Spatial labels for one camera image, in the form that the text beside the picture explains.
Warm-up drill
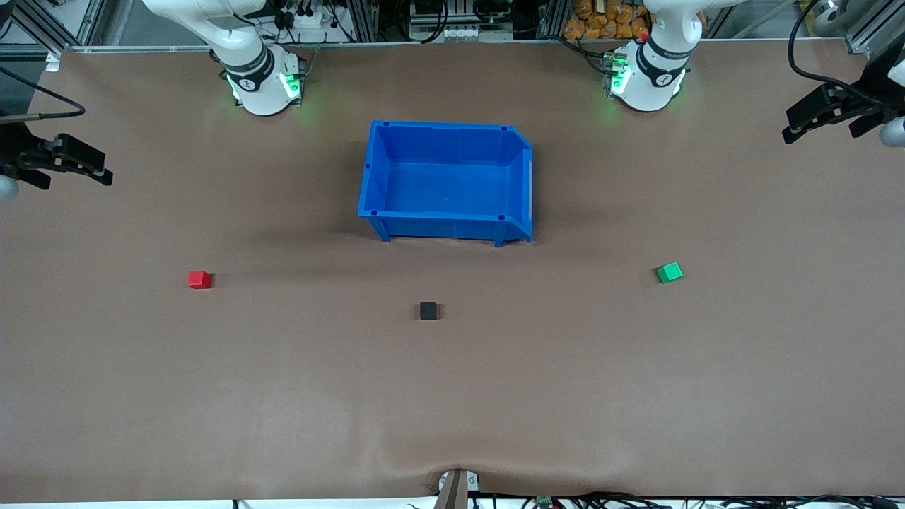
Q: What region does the blue plastic storage bin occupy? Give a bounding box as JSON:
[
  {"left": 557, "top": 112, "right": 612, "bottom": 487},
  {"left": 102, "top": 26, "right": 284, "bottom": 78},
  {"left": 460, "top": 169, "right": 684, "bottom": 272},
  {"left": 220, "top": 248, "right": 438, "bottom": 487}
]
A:
[{"left": 357, "top": 119, "right": 533, "bottom": 248}]

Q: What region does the aluminium frame profile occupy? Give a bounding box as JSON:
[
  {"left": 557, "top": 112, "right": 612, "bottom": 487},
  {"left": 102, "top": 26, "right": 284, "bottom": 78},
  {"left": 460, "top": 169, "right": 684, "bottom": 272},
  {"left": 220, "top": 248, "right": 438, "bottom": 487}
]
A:
[
  {"left": 844, "top": 0, "right": 905, "bottom": 55},
  {"left": 356, "top": 0, "right": 380, "bottom": 42}
]

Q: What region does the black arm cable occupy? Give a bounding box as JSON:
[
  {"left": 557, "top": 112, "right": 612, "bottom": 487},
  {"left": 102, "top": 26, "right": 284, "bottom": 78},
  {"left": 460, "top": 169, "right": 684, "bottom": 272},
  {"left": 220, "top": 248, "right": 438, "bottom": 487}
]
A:
[
  {"left": 788, "top": 0, "right": 860, "bottom": 93},
  {"left": 0, "top": 66, "right": 86, "bottom": 125}
]

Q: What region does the metal table edge bracket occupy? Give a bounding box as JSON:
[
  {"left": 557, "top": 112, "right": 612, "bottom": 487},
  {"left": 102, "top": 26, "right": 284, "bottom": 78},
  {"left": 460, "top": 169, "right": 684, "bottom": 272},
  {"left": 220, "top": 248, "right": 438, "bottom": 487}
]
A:
[{"left": 438, "top": 468, "right": 481, "bottom": 509}]

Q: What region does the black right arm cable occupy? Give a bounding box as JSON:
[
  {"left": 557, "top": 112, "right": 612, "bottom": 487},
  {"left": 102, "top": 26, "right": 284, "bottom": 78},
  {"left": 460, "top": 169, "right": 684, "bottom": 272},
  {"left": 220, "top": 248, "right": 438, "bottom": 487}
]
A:
[{"left": 0, "top": 66, "right": 86, "bottom": 125}]

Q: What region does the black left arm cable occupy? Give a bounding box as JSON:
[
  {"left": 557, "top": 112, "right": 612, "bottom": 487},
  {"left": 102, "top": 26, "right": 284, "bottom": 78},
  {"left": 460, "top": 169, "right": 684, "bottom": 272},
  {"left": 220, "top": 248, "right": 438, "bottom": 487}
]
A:
[{"left": 788, "top": 0, "right": 860, "bottom": 93}]

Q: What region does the white multi-socket bar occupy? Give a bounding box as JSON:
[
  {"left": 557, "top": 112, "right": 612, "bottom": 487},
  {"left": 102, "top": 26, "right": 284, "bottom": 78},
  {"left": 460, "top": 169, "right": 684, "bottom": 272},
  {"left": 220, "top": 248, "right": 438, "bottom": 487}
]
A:
[{"left": 410, "top": 25, "right": 483, "bottom": 42}]

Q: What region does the bag of orange items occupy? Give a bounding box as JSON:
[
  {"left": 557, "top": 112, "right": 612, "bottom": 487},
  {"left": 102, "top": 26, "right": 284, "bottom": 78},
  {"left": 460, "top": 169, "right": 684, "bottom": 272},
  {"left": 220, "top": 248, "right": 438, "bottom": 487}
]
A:
[{"left": 563, "top": 0, "right": 650, "bottom": 41}]

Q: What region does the white power strip with plugs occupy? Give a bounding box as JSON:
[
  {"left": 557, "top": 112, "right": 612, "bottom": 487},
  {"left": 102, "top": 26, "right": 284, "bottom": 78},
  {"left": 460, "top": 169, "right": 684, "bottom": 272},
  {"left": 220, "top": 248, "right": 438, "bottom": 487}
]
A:
[{"left": 277, "top": 4, "right": 334, "bottom": 30}]

